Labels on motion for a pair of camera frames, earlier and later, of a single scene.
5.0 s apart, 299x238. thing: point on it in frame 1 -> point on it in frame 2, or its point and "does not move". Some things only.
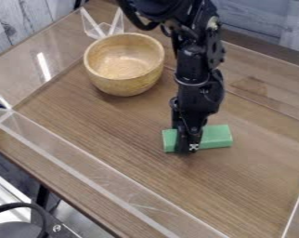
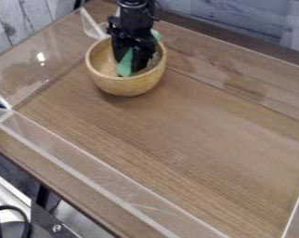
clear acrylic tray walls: x=80 y=97 does not move
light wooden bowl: x=124 y=63 does not move
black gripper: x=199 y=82 -> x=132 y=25
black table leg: x=43 y=196 does not move
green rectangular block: x=218 y=136 -> x=123 y=67
